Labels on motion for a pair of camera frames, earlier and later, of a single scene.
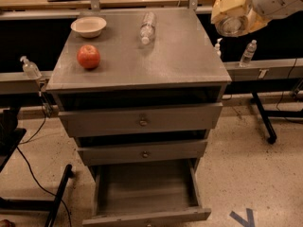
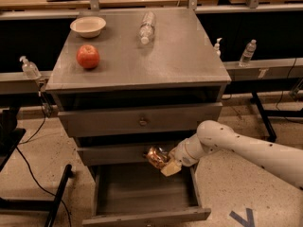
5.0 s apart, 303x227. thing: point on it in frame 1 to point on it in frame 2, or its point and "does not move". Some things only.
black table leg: x=266 y=113 does not move
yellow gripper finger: x=230 y=1 to x=171 y=169
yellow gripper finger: x=256 y=21 to x=172 y=152
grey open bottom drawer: x=144 y=191 does not move
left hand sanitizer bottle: x=29 y=69 does not move
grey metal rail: x=270 y=69 does not move
